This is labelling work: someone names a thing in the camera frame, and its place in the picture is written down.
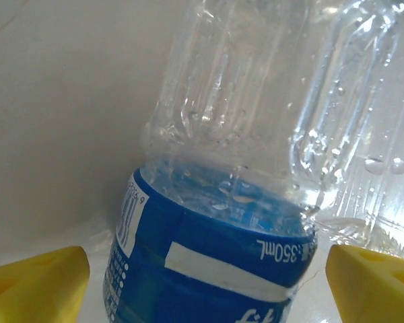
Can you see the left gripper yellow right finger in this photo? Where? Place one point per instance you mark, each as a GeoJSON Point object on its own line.
{"type": "Point", "coordinates": [373, 289]}

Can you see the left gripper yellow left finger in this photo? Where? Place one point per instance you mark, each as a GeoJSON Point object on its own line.
{"type": "Point", "coordinates": [37, 289]}

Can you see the blue label bottle white cap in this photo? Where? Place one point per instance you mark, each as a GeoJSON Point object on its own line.
{"type": "Point", "coordinates": [205, 262]}

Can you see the clear ribbed plastic bottle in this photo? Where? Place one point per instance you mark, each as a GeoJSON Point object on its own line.
{"type": "Point", "coordinates": [357, 101]}

